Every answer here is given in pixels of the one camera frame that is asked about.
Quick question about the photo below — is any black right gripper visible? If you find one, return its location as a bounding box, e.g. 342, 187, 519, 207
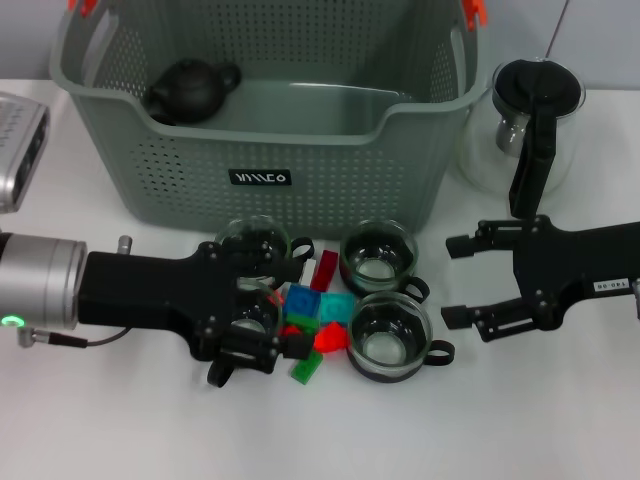
440, 214, 640, 344

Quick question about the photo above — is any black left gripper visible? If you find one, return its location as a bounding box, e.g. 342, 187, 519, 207
74, 233, 312, 375

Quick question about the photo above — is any glass teacup with black holder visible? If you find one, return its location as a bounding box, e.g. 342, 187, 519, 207
207, 277, 286, 389
347, 291, 457, 385
214, 214, 315, 281

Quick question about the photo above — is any glass jar with teal bricks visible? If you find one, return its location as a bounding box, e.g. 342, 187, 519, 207
338, 218, 431, 305

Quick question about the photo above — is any grey-green perforated storage bin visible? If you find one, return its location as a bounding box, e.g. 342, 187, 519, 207
48, 0, 491, 240

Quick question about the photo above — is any blue toy brick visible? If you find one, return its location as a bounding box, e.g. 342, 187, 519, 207
283, 282, 322, 321

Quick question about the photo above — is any dark green toy brick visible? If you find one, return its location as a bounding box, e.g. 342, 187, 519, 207
286, 312, 321, 336

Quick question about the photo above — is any flat green toy brick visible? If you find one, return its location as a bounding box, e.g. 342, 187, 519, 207
289, 349, 324, 385

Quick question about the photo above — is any large red toy brick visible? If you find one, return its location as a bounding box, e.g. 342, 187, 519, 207
312, 322, 350, 355

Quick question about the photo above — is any dark red toy brick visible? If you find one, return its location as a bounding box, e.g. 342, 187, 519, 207
309, 248, 339, 292

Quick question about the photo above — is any teal toy brick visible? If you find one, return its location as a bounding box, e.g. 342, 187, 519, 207
319, 292, 357, 326

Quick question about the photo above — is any black clay teapot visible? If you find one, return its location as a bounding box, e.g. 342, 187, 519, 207
144, 58, 242, 126

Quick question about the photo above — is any glass carafe with black handle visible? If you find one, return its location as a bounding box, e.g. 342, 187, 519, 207
455, 56, 587, 220

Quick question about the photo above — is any left arm cable with plug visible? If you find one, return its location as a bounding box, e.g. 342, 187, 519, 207
14, 324, 131, 350

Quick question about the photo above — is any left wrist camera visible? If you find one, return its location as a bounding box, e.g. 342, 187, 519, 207
0, 92, 52, 215

